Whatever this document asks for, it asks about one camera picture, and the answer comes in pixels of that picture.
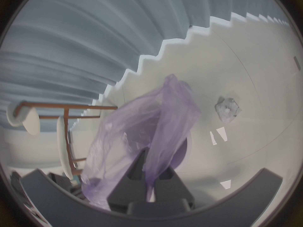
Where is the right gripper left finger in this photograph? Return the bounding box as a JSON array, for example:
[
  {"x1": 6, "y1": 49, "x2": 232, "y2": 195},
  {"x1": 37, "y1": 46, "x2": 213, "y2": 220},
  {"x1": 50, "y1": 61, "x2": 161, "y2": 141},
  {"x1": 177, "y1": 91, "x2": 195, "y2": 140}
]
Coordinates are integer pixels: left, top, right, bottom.
[{"x1": 107, "y1": 148, "x2": 149, "y2": 214}]

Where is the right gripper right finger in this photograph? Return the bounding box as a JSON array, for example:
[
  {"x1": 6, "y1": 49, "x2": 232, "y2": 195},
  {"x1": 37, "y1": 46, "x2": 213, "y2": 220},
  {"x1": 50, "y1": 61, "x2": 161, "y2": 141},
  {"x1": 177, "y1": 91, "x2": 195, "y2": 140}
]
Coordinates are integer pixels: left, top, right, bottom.
[{"x1": 153, "y1": 166, "x2": 196, "y2": 210}]

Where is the purple plastic bag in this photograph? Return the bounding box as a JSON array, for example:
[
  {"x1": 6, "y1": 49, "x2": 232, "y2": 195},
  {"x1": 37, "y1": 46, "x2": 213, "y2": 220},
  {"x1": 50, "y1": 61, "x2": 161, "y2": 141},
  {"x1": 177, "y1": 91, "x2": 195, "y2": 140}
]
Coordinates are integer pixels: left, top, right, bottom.
[{"x1": 80, "y1": 74, "x2": 202, "y2": 210}]

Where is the white trash bin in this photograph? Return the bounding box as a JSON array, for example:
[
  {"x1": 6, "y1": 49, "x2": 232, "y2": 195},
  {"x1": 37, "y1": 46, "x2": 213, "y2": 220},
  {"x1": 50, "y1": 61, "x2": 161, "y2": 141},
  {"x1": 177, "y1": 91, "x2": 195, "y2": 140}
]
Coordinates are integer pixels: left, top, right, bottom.
[{"x1": 171, "y1": 136, "x2": 188, "y2": 171}]

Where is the white cushioned wooden chair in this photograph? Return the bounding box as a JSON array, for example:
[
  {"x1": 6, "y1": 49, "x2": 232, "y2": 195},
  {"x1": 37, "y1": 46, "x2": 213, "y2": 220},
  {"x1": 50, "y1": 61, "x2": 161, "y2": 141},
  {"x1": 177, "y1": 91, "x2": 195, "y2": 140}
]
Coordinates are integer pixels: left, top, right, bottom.
[{"x1": 7, "y1": 100, "x2": 118, "y2": 181}]

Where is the crumpled clear wrapper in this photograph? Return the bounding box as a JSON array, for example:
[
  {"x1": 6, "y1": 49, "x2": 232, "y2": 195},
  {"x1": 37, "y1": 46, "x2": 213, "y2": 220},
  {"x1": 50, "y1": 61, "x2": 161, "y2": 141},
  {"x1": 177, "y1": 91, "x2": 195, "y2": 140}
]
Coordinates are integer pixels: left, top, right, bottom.
[{"x1": 215, "y1": 96, "x2": 242, "y2": 123}]

